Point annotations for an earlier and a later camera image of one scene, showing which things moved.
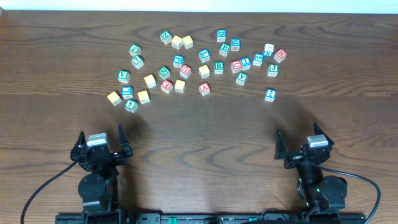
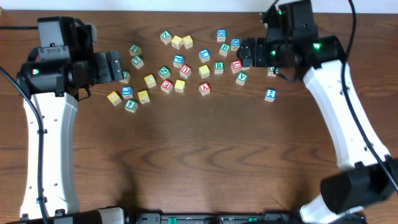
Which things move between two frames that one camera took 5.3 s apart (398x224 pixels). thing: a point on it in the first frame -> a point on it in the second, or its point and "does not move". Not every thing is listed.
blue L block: x=204 y=55 does not move
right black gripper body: x=301 y=157 -> x=253 y=53
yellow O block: x=180 y=86 does not move
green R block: x=218 y=67 does not move
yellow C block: x=150 y=81 does not move
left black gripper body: x=101 y=154 -> x=103 y=67
